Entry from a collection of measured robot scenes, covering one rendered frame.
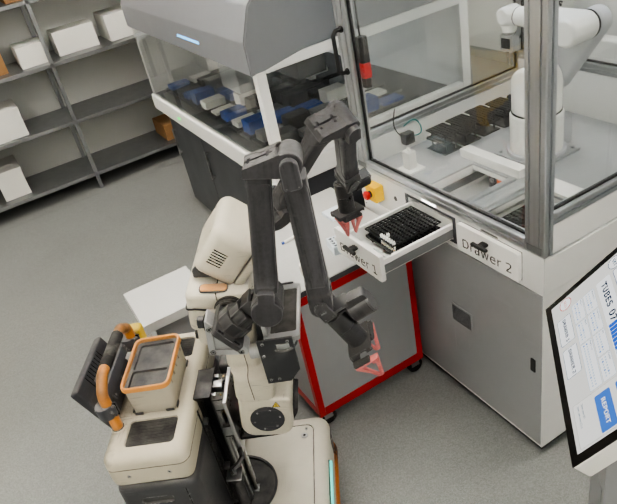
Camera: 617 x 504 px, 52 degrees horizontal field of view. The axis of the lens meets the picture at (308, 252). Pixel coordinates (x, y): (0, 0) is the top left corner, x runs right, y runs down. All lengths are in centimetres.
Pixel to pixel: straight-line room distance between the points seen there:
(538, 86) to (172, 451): 141
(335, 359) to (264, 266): 126
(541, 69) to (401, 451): 163
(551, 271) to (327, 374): 104
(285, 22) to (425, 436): 183
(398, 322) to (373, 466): 60
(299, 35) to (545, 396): 176
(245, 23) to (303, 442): 168
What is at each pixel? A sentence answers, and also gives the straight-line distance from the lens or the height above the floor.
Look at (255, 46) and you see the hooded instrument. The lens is 279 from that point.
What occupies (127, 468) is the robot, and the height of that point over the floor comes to 77.
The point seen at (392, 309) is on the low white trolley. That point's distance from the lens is 272.
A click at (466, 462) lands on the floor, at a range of 272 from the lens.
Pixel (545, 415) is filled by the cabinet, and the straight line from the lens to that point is 258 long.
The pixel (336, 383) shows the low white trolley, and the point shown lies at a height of 23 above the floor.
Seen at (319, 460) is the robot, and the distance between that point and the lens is 243.
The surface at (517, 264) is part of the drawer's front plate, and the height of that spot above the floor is 89.
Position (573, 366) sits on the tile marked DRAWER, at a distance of 165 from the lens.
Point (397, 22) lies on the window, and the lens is 227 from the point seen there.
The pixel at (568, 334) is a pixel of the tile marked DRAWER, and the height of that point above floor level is 101.
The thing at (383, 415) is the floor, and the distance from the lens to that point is 290.
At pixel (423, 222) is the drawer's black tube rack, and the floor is 90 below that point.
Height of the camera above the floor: 215
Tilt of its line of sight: 32 degrees down
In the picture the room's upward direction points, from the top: 13 degrees counter-clockwise
